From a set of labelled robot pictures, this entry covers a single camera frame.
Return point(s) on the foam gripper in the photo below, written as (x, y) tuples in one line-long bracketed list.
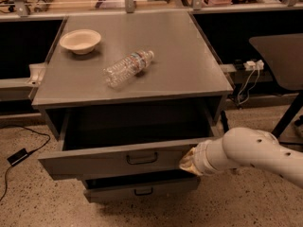
[(202, 156)]

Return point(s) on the grey top drawer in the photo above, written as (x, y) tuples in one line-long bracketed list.
[(130, 160)]

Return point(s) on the grey drawer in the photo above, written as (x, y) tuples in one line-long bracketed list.
[(130, 160), (140, 185)]

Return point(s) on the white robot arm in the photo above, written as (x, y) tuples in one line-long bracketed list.
[(244, 147)]

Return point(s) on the grey bottom drawer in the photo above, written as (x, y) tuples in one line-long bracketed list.
[(140, 185)]

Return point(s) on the grey metal drawer cabinet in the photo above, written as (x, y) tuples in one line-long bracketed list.
[(183, 65)]

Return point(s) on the clear plastic water bottle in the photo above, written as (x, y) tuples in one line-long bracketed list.
[(121, 71)]

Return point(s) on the white charger plugs with cables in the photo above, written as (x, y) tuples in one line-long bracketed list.
[(253, 67)]

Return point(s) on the black power adapter with cable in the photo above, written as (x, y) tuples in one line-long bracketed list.
[(19, 156)]

